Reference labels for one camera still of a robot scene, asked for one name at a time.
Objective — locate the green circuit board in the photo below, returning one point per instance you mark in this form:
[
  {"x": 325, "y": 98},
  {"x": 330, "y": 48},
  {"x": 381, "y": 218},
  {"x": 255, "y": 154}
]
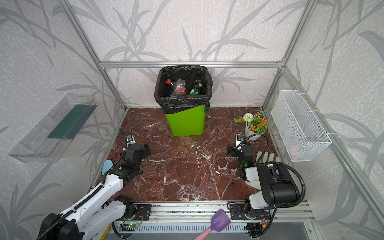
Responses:
[{"x": 130, "y": 226}]

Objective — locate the teal plastic spatula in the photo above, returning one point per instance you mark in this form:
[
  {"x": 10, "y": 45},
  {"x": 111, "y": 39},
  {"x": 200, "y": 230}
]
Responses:
[{"x": 108, "y": 164}]

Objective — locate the green plastic trash bin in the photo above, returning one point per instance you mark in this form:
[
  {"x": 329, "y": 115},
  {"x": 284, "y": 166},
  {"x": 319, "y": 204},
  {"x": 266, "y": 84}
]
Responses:
[{"x": 189, "y": 122}]

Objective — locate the clear acrylic wall shelf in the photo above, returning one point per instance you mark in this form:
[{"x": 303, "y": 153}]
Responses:
[{"x": 50, "y": 138}]

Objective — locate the green sprite bottle yellow cap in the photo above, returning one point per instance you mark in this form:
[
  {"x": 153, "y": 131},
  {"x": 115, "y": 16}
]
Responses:
[{"x": 196, "y": 91}]

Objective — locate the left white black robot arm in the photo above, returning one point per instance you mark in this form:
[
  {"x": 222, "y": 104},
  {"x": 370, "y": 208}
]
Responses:
[{"x": 92, "y": 213}]

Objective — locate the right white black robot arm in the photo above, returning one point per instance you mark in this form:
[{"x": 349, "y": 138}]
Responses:
[{"x": 279, "y": 185}]

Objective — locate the orange fanta label bottle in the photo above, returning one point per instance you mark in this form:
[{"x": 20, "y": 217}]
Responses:
[{"x": 179, "y": 88}]

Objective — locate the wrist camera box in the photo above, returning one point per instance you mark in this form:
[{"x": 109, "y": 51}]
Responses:
[
  {"x": 129, "y": 140},
  {"x": 239, "y": 139}
]

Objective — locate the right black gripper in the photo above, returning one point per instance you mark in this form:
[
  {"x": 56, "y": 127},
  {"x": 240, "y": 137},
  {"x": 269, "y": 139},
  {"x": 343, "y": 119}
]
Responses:
[{"x": 237, "y": 150}]

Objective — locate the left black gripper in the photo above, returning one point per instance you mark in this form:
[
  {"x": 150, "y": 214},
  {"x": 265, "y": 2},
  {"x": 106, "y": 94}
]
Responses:
[{"x": 128, "y": 149}]

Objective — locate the white pot artificial flowers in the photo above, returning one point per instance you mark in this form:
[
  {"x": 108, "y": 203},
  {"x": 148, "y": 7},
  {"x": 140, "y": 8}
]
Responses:
[{"x": 255, "y": 124}]

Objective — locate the black bin liner bag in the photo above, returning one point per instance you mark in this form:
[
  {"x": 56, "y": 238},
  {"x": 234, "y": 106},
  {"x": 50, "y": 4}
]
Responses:
[{"x": 192, "y": 75}]

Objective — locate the purple plastic scoop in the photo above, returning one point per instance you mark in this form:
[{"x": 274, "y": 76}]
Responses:
[{"x": 219, "y": 222}]

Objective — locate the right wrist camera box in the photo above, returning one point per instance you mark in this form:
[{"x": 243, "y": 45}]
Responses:
[{"x": 239, "y": 139}]

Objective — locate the white wire mesh basket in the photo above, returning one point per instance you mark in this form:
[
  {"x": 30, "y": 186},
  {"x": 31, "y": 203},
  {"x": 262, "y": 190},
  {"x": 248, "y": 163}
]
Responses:
[{"x": 301, "y": 132}]

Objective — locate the coca cola bottle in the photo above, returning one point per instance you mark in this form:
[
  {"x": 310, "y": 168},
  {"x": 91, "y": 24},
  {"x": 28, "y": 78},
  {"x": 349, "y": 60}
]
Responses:
[{"x": 169, "y": 82}]

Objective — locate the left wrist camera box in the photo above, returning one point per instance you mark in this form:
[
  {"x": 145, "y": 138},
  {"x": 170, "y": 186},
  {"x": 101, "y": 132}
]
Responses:
[{"x": 129, "y": 140}]

